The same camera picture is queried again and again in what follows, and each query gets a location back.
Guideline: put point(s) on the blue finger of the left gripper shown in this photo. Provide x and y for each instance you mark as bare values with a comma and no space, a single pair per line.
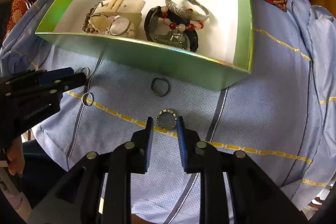
51,76
69,82

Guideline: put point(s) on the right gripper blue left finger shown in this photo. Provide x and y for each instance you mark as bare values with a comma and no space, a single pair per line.
140,153

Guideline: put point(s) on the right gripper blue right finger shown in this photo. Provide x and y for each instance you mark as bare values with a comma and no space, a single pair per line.
187,140

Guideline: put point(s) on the jade green pendant charm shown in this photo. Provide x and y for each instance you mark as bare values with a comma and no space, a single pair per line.
173,38

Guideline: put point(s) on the person left hand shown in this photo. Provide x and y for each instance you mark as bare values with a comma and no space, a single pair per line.
15,156

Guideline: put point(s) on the red cushion on left chair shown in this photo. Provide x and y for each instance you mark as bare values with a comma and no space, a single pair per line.
11,12

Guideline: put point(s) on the light blue striped cloth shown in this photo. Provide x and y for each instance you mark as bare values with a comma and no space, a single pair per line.
249,121

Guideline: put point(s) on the green cardboard box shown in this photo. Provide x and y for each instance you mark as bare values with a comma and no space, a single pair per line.
208,43

